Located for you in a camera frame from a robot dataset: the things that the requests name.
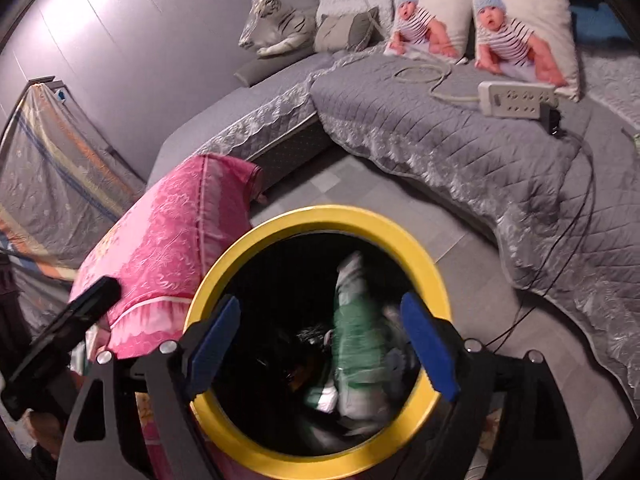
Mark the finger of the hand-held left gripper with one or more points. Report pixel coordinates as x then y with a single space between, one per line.
80 312

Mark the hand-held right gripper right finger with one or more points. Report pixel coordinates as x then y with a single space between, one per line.
430 345

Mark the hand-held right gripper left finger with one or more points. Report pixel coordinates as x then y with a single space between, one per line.
212 350

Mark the green tissue pack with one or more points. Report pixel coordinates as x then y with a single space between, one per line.
357 335

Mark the black bin with yellow rim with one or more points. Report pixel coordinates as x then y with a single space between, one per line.
310 217

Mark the person's left hand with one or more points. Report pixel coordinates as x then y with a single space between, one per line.
46 430

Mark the striped grey sheet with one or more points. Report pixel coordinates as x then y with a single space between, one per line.
50 175

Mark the grey quilted sofa cover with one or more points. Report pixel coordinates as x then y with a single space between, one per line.
225 110
450 150

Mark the black charger plug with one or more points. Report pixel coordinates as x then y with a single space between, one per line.
555 122

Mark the white power strip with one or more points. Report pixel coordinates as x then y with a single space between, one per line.
515 100

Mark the grey bolster pillow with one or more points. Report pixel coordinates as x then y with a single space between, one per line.
260 70

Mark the baby print pillow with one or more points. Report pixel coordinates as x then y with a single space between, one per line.
515 35
425 25

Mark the grey square cushion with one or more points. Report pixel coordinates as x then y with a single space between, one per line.
345 32

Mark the white tiger plush toy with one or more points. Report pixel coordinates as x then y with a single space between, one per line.
280 25

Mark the white lace sofa back cover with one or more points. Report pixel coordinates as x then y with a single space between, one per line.
340 0

